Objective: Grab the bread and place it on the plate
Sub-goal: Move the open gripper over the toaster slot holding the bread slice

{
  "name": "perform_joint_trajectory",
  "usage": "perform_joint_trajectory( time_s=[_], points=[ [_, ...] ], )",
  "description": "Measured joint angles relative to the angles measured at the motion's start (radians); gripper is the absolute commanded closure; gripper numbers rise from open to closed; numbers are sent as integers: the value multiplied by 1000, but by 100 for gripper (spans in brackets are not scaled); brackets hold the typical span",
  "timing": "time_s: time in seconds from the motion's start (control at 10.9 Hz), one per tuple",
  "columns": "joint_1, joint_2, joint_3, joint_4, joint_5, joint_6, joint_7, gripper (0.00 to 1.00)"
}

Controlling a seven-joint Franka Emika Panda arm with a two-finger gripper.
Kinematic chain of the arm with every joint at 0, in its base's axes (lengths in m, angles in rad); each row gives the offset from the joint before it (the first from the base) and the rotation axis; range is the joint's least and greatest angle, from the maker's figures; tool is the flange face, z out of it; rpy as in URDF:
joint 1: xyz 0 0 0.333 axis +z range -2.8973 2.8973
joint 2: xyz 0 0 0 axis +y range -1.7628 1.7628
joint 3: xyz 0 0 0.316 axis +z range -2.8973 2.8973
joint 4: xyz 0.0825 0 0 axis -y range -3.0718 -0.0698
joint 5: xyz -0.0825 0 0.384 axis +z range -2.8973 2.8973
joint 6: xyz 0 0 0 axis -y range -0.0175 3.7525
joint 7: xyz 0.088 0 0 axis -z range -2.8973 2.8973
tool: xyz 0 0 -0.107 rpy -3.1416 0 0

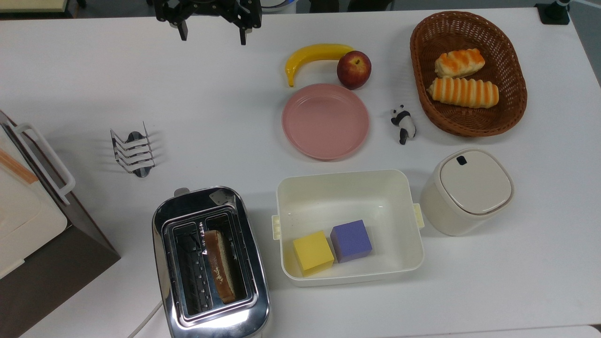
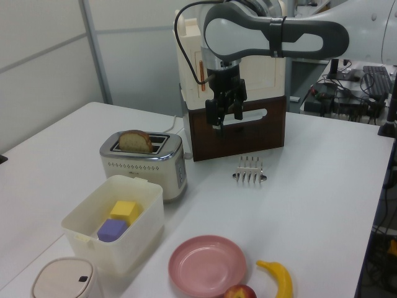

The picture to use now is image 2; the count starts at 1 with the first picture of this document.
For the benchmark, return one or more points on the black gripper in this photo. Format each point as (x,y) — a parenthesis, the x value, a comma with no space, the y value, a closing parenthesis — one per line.
(224,80)

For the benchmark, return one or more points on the slice of bread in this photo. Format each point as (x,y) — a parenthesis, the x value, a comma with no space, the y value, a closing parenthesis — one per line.
(134,141)

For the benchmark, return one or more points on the white grey Franka robot arm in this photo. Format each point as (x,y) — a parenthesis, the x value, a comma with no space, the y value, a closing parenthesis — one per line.
(279,34)

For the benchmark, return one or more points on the pink plate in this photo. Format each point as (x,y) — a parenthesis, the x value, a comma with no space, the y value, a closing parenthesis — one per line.
(206,265)

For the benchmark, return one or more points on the cream toy cabinet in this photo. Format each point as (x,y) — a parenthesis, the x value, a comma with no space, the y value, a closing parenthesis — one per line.
(192,59)

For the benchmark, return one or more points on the silver metal toast rack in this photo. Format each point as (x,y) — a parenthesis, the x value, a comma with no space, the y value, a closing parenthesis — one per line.
(249,173)

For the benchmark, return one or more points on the cream and chrome toaster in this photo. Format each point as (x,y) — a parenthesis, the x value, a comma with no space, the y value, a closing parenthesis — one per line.
(145,174)

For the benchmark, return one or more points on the black monitor with stand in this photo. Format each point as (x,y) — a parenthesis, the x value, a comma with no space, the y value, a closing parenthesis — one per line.
(342,74)

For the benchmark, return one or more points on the yellow cube block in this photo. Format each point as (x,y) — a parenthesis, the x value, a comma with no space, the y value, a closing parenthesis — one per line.
(123,209)

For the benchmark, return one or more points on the black keyboard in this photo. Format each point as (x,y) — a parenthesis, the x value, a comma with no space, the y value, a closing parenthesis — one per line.
(376,79)

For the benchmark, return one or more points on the black clamp pole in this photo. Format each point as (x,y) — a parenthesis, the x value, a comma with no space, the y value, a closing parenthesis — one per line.
(390,119)

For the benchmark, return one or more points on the purple cube block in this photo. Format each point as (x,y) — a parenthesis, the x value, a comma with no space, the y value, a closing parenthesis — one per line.
(111,230)

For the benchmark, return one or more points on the white plastic storage container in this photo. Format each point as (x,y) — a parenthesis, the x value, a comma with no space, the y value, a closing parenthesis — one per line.
(124,245)

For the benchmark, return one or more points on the yellow banana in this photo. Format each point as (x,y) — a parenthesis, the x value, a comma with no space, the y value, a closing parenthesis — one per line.
(283,277)

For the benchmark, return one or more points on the red apple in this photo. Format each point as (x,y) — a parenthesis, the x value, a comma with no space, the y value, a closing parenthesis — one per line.
(240,292)

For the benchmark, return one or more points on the yellow object beside table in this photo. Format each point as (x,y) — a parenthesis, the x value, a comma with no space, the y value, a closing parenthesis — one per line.
(393,250)

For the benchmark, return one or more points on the black object at table edge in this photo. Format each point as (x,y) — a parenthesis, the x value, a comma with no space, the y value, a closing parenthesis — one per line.
(2,159)

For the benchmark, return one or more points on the beige lidded bin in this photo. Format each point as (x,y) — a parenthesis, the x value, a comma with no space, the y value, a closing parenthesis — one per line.
(63,281)

